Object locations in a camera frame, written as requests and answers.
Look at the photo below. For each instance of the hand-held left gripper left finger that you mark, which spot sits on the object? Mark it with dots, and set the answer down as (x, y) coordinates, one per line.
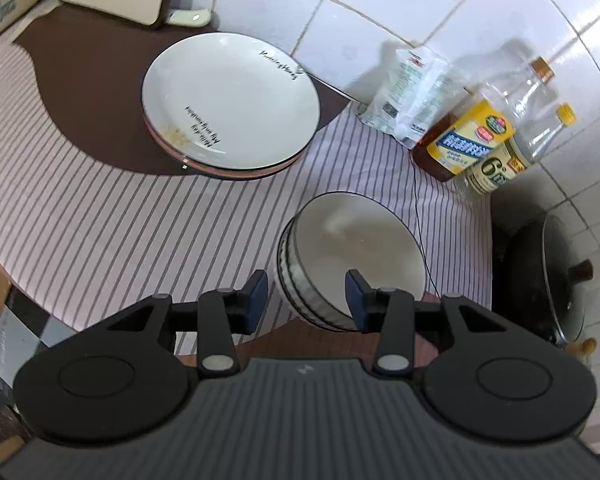
(256, 302)

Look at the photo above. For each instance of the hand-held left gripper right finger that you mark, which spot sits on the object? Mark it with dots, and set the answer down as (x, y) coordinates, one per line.
(356, 302)

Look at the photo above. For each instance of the white bowl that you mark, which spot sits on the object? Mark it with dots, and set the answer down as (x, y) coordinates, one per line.
(360, 240)

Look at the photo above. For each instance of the rabbit and carrot print plate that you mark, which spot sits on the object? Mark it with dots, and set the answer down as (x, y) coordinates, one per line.
(260, 173)

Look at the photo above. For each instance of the white plate with sun print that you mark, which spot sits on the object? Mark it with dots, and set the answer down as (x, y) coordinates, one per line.
(230, 95)

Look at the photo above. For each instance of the striped tablecloth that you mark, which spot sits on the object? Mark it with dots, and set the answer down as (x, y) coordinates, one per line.
(130, 230)

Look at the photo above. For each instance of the black wok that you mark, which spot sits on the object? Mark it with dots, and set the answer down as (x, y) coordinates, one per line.
(522, 280)

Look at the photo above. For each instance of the brown bottle with yellow label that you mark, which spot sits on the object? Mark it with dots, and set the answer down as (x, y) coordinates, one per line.
(455, 145)

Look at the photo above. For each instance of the small clear bottle yellow cap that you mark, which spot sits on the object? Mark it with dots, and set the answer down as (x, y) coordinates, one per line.
(500, 165)

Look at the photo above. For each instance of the glass lid with brown knob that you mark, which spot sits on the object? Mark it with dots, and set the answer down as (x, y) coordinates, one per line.
(562, 275)

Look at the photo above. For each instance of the clear plastic bag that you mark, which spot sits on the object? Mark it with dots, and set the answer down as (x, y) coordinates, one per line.
(410, 100)

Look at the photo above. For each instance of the large clear bottle tan cap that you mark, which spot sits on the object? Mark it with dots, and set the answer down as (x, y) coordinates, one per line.
(522, 92)

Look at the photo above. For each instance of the brown table mat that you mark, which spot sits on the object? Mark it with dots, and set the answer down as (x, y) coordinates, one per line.
(90, 85)

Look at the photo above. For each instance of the small white electronic device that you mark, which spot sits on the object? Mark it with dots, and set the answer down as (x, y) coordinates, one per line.
(190, 18)

